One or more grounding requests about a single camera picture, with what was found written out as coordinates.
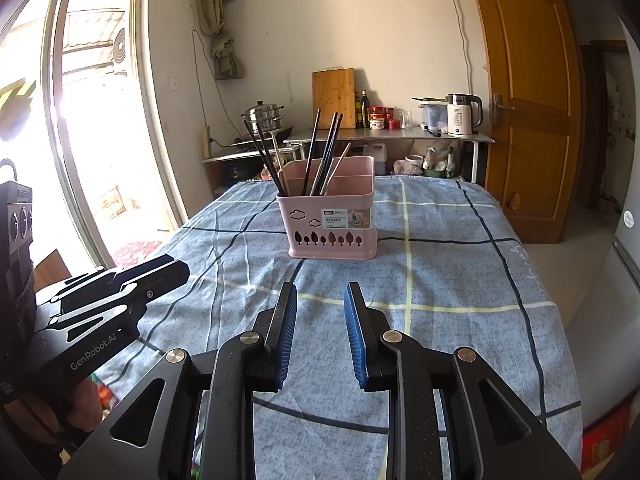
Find white wall cable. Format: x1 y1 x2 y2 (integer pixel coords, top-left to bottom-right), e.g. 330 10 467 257
449 0 475 97

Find metal kitchen table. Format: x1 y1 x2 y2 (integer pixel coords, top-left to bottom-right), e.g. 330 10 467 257
282 127 496 186

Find crumpled plastic bags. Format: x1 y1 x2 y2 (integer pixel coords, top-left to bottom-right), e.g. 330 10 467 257
424 142 459 179

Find grey refrigerator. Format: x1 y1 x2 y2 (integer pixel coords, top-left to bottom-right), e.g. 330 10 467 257
582 25 640 431

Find metal door handle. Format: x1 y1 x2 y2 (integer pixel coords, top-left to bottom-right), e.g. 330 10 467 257
491 94 516 123

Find light wooden chopstick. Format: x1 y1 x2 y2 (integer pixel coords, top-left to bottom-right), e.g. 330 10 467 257
270 134 287 195
324 142 353 196

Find black cooktop stove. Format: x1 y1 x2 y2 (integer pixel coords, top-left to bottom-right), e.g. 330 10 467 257
230 135 296 153

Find metal stove stand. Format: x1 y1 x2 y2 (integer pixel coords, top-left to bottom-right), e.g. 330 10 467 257
201 147 301 196

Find white framed glass door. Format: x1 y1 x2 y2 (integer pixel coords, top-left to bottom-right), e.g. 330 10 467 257
0 0 186 271

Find white plastic jug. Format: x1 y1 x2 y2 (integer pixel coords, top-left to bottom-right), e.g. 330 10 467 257
362 142 388 176

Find wooden door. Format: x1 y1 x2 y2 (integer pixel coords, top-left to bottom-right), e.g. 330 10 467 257
462 0 581 246

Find brown wooden furniture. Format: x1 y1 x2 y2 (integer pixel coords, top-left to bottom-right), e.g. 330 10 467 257
35 250 69 291

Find white electric kettle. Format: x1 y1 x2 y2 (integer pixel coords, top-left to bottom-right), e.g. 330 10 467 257
446 93 483 138

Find bamboo cutting board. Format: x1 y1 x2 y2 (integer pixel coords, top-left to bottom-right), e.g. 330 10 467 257
312 68 356 131

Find steel steamer pot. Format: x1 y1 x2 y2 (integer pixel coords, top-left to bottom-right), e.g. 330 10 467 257
243 101 285 136

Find person's left hand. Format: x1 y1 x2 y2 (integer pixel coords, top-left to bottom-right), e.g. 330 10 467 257
64 376 104 437

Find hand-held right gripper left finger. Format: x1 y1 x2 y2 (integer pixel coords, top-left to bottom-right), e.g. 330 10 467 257
57 282 299 480

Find red patterned mat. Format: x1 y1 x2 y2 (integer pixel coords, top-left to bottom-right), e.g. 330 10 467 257
112 240 164 267

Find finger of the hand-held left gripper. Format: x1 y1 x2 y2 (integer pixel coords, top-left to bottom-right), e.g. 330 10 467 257
49 259 192 344
59 254 177 312

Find water filter pitcher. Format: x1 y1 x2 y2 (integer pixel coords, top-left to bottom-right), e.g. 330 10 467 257
419 101 448 130

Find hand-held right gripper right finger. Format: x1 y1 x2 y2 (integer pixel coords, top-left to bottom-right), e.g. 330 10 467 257
343 282 583 480

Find pink plastic utensil basket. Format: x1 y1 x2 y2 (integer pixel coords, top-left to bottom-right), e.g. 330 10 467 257
276 156 377 261

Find outdoor air conditioner unit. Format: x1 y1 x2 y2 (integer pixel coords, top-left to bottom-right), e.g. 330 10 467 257
111 27 129 76

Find knotted beige curtain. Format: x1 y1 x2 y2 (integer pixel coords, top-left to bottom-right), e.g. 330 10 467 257
197 0 246 81

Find blue plaid cloth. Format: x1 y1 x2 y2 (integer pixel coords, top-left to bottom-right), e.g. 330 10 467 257
92 175 586 480

